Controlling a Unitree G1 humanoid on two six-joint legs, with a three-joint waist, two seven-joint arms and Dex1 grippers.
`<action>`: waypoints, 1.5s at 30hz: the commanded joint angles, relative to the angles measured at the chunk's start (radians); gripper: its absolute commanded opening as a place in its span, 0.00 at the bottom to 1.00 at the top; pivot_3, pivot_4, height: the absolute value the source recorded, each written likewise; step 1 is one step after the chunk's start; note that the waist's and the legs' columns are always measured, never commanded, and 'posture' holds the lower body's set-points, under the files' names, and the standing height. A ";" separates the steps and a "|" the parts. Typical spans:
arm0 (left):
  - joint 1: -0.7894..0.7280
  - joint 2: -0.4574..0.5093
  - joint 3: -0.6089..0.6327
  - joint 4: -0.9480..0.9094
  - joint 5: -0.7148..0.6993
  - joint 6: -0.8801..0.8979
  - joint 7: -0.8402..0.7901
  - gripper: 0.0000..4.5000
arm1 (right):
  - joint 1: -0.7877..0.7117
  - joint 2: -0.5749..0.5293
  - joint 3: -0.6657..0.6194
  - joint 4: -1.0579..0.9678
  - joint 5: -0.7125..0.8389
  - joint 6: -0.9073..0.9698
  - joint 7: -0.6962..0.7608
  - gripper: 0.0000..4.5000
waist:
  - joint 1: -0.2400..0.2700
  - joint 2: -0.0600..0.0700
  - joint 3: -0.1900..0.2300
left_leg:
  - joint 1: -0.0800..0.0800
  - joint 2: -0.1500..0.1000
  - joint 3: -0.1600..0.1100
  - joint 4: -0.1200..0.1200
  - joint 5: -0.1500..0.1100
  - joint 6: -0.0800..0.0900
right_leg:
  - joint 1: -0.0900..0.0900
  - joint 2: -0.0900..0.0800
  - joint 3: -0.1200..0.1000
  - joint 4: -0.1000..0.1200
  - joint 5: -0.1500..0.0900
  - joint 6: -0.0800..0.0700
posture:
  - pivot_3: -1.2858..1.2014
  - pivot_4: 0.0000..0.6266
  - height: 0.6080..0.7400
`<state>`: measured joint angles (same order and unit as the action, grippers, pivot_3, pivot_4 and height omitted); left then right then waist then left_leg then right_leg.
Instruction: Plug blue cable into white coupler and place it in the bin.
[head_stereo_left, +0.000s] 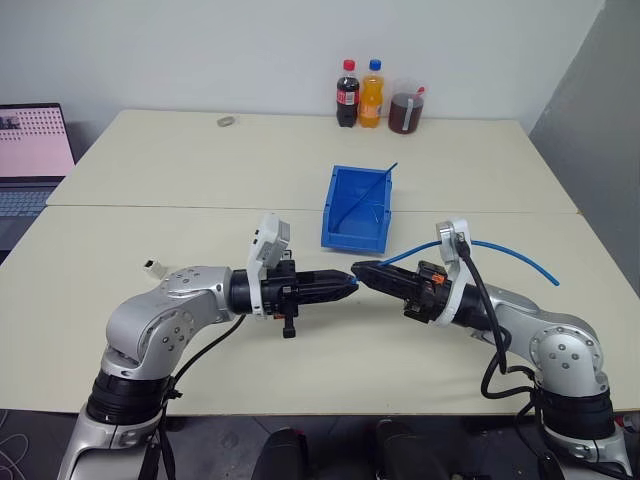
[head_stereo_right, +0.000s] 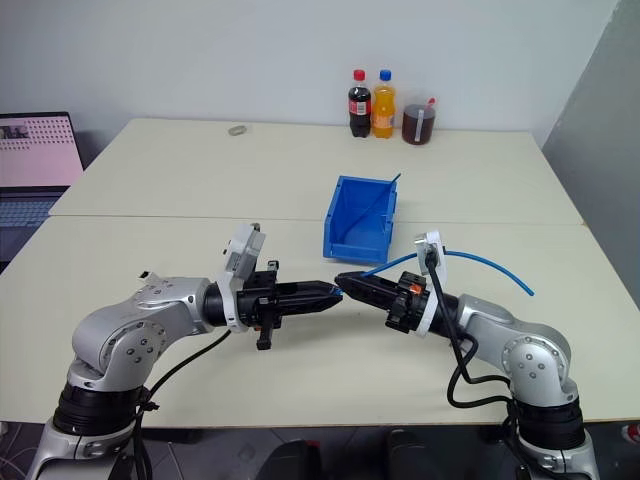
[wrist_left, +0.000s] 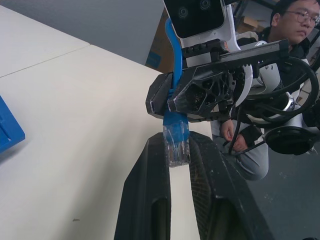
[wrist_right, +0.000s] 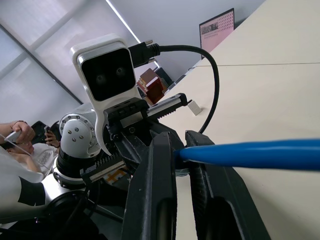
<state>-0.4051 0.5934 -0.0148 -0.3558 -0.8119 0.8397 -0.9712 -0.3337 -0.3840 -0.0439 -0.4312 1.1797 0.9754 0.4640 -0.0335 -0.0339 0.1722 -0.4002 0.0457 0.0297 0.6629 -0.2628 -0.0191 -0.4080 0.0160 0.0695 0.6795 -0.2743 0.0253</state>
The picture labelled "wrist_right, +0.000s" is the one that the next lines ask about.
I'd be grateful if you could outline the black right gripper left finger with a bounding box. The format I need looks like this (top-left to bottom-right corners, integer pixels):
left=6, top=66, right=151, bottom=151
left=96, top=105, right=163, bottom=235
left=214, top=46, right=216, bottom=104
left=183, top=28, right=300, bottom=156
left=121, top=131, right=179, bottom=240

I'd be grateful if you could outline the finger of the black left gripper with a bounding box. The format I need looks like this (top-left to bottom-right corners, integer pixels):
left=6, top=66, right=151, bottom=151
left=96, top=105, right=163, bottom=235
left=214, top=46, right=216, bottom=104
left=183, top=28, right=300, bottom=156
left=109, top=128, right=151, bottom=176
left=147, top=118, right=186, bottom=151

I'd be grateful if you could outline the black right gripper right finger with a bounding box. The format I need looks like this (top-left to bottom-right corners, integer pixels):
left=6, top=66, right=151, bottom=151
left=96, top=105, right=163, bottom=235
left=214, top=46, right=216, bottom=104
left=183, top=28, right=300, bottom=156
left=184, top=129, right=273, bottom=240

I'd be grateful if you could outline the blue plastic rod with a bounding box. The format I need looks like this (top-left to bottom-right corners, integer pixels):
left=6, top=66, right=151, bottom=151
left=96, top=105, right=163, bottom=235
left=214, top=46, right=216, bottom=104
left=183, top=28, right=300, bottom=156
left=173, top=138, right=320, bottom=173

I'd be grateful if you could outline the white coupler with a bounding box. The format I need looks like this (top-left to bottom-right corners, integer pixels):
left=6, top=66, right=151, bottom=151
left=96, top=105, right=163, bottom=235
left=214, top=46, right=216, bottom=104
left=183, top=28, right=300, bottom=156
left=187, top=99, right=203, bottom=116

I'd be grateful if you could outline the bystander holding dark phone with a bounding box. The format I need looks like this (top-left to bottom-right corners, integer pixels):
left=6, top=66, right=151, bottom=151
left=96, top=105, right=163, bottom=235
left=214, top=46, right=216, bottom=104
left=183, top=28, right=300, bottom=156
left=43, top=124, right=62, bottom=149

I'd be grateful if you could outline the bystander in white shirt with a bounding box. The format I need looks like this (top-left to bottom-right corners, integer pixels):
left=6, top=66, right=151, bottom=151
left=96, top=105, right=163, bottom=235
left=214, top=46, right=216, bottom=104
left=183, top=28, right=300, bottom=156
left=0, top=120, right=61, bottom=176

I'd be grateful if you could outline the ceiling light strip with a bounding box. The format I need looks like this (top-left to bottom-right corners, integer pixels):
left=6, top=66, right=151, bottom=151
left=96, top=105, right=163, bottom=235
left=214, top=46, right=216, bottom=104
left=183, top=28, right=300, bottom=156
left=105, top=0, right=141, bottom=44

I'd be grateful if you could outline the white phone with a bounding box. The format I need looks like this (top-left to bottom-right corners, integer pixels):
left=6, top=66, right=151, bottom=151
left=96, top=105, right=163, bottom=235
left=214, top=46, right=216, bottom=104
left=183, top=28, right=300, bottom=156
left=4, top=130, right=22, bottom=144

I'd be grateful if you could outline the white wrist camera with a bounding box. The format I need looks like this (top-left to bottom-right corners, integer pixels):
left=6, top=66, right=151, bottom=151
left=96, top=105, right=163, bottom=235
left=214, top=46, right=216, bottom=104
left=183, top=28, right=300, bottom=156
left=69, top=33, right=141, bottom=156

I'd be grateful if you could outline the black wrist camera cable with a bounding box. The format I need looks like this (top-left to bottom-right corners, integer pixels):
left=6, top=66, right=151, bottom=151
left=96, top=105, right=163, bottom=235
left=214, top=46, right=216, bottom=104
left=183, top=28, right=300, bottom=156
left=127, top=39, right=221, bottom=135

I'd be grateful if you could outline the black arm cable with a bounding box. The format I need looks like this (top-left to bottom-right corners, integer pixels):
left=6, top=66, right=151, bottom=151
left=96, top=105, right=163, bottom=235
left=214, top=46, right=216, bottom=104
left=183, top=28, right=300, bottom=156
left=44, top=186, right=103, bottom=227

